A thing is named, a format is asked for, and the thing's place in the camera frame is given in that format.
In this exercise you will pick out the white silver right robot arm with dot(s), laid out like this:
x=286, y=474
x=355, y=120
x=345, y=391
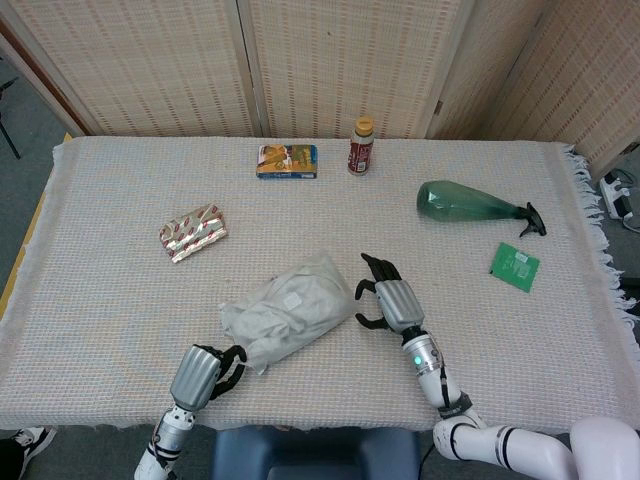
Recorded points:
x=470, y=437

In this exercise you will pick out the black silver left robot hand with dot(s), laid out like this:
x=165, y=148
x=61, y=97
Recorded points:
x=195, y=377

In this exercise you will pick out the white power strip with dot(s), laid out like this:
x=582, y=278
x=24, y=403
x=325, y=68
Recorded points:
x=617, y=197

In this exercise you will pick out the red bottle with yellow cap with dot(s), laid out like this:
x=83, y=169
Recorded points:
x=361, y=152

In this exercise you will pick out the translucent white plastic bag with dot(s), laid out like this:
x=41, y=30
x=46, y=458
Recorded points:
x=327, y=265

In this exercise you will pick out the green square sachet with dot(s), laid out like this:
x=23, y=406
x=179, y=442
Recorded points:
x=515, y=266

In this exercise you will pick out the blue orange cardboard box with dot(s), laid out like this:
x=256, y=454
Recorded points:
x=287, y=161

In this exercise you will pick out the black white sneaker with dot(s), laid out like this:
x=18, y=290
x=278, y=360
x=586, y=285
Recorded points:
x=37, y=442

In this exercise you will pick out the person's black trouser leg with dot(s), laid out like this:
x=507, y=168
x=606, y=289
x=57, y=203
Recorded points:
x=7, y=460

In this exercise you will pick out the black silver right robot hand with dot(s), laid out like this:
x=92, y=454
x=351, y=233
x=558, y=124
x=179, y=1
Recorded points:
x=397, y=302

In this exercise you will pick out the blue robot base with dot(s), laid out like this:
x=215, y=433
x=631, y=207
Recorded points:
x=240, y=455

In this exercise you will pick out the black stand leg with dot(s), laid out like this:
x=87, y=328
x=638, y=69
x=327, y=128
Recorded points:
x=7, y=132

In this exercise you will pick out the woven pastel tablecloth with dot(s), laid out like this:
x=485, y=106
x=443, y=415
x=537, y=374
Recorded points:
x=125, y=310

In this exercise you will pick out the green spray bottle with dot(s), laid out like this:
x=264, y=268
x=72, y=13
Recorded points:
x=455, y=202

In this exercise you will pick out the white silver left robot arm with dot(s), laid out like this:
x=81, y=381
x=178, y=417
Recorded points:
x=167, y=440

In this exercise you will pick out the woven folding screen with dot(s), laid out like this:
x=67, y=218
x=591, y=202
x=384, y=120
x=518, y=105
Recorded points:
x=325, y=65

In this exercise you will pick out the gold red foil packet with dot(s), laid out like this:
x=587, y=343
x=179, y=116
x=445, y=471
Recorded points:
x=192, y=232

